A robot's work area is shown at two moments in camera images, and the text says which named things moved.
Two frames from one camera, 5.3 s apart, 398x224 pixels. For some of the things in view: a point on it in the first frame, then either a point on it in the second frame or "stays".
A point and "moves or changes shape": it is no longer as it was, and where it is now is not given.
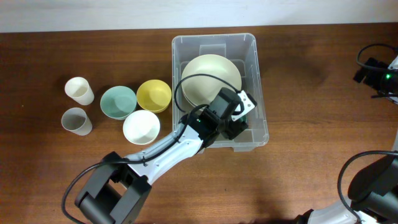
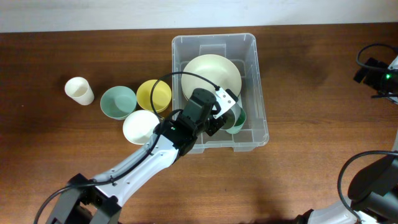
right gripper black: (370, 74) stays
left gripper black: (234, 127) → (216, 123)
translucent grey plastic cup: (75, 120) moves or changes shape
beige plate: (199, 91) stays
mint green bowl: (118, 102) stays
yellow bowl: (154, 95) stays
